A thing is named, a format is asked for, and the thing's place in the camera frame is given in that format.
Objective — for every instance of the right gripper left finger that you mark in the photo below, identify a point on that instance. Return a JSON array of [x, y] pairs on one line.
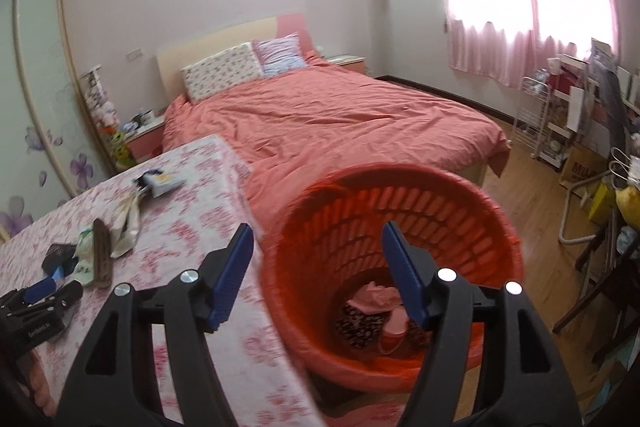
[[114, 379]]

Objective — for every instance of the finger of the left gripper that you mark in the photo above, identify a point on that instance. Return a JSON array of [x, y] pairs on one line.
[[45, 292]]

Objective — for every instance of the red white paper cup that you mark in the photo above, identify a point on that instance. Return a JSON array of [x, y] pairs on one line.
[[393, 331]]

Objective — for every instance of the black floral scrunchie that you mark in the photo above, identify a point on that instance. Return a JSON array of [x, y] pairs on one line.
[[359, 329]]

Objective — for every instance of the left hand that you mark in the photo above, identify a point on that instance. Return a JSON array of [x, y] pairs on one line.
[[36, 387]]

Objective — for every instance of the black small pouch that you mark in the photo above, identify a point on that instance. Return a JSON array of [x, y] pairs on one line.
[[60, 259]]

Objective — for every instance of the light green sock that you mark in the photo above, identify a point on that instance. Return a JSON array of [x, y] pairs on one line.
[[84, 271]]

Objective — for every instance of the brown wooden comb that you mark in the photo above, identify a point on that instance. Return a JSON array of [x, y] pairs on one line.
[[102, 262]]

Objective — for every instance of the cream white sock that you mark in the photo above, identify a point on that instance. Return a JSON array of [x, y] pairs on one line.
[[126, 226]]

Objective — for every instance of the flower print sliding wardrobe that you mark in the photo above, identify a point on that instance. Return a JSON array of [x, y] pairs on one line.
[[50, 151]]

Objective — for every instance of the crumpled white tissue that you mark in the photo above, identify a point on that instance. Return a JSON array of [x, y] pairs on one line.
[[375, 299]]

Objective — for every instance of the pink white nightstand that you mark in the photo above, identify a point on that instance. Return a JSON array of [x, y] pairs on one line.
[[147, 141]]

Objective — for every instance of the hanging plush toy organizer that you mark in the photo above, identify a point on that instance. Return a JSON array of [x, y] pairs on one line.
[[106, 121]]

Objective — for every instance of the red plastic mesh basket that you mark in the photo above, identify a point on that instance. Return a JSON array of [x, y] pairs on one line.
[[328, 244]]

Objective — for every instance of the beige pink headboard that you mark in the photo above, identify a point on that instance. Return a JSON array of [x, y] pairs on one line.
[[172, 61]]

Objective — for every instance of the salmon pink duvet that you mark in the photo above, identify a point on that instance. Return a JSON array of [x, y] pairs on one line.
[[297, 128]]

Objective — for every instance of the floral white pillow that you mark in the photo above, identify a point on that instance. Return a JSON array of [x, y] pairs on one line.
[[221, 71]]

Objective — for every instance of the striped pink pillow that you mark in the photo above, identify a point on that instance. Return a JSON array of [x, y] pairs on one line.
[[278, 56]]

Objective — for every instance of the far pink nightstand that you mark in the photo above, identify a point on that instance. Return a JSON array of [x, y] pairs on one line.
[[353, 63]]

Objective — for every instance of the white wire rack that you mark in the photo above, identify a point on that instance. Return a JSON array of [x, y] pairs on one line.
[[549, 121]]

